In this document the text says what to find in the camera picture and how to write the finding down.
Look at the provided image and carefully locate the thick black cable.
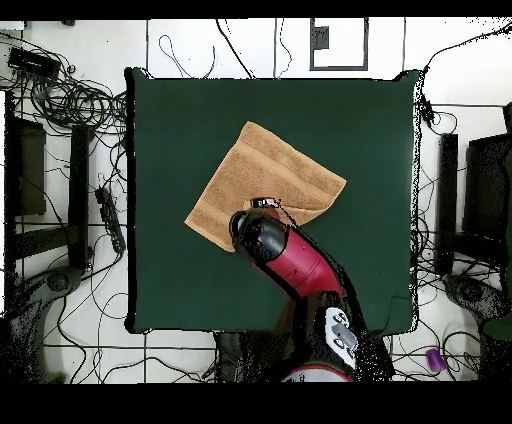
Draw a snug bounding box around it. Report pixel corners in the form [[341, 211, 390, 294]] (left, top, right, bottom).
[[215, 17, 258, 80]]

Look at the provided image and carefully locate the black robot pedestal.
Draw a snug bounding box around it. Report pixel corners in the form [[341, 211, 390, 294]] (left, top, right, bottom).
[[213, 331, 289, 383]]

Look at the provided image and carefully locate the black upright stand post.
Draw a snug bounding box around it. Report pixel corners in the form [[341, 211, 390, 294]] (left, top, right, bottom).
[[434, 133, 460, 276], [67, 124, 91, 270]]

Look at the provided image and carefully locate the dark flat panel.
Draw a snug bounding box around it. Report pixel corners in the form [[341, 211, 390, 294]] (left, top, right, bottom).
[[462, 133, 512, 242], [4, 114, 48, 217]]

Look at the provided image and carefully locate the purple plastic object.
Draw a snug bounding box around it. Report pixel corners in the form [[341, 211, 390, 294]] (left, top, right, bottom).
[[425, 347, 446, 374]]

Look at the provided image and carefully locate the long black cable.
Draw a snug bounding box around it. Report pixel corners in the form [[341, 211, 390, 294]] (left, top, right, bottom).
[[421, 21, 512, 78]]

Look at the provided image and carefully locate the grey square floor frame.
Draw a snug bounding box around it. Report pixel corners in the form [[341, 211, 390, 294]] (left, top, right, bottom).
[[309, 17, 370, 72]]

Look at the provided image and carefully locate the black power strip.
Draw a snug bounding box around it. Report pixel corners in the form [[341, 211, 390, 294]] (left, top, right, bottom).
[[94, 186, 127, 254]]

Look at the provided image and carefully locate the orange terry towel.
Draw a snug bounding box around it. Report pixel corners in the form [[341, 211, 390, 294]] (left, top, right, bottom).
[[184, 120, 348, 254]]

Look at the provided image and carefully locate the black cable tangle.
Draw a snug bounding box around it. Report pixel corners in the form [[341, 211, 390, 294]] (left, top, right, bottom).
[[0, 31, 129, 138]]

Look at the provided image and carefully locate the thin black looped cable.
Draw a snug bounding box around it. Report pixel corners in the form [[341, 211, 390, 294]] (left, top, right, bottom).
[[158, 34, 217, 80]]

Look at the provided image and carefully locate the black rectangular device box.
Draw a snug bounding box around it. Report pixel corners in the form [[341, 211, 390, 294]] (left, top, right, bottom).
[[7, 46, 62, 80]]

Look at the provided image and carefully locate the dark green table cloth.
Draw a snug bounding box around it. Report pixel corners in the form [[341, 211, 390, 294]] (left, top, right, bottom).
[[124, 66, 421, 337]]

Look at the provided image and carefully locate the small dark grey plate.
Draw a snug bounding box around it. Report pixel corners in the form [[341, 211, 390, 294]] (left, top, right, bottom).
[[311, 25, 330, 50]]

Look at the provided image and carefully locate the dark grey stand foot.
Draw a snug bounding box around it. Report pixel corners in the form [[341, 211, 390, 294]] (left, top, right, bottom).
[[441, 273, 511, 322], [44, 265, 84, 294]]

